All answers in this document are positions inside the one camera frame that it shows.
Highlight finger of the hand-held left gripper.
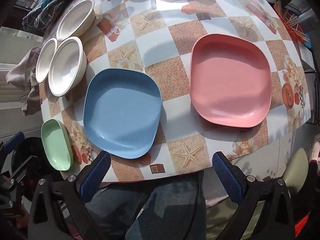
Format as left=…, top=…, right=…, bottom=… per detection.
left=0, top=131, right=25, bottom=160
left=10, top=155, right=40, bottom=183

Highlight green small bowl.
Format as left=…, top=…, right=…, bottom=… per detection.
left=41, top=119, right=74, bottom=172

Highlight beige cloth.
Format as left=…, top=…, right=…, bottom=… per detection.
left=6, top=47, right=42, bottom=117

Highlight pale green chair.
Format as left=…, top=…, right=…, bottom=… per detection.
left=206, top=148, right=310, bottom=240

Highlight pink square plate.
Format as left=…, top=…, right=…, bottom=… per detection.
left=189, top=33, right=272, bottom=129

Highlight bundle of wooden skewers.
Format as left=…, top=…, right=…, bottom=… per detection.
left=274, top=0, right=310, bottom=40

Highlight checkered printed tablecloth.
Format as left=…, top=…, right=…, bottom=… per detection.
left=40, top=0, right=315, bottom=183

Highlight pink glittery shoe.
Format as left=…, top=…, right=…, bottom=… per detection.
left=309, top=134, right=320, bottom=175

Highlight white paper bowl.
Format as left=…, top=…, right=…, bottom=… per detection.
left=36, top=38, right=58, bottom=83
left=48, top=36, right=87, bottom=97
left=56, top=0, right=97, bottom=41

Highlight black cable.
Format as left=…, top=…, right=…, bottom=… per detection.
left=186, top=172, right=204, bottom=240

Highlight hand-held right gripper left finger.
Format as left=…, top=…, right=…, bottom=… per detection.
left=27, top=151, right=112, bottom=240

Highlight blue plastic object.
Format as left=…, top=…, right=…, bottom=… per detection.
left=301, top=30, right=313, bottom=48

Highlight red plastic object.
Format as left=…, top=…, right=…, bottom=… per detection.
left=294, top=211, right=312, bottom=237

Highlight red plastic basket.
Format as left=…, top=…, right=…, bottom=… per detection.
left=274, top=0, right=312, bottom=43

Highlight blue square plate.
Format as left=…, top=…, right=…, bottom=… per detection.
left=83, top=68, right=163, bottom=159

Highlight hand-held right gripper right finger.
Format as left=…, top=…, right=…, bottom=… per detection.
left=212, top=151, right=295, bottom=240

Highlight dark plaid cloth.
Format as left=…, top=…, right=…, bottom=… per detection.
left=22, top=0, right=88, bottom=30

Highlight person's legs in jeans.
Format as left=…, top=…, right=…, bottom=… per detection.
left=85, top=172, right=208, bottom=240

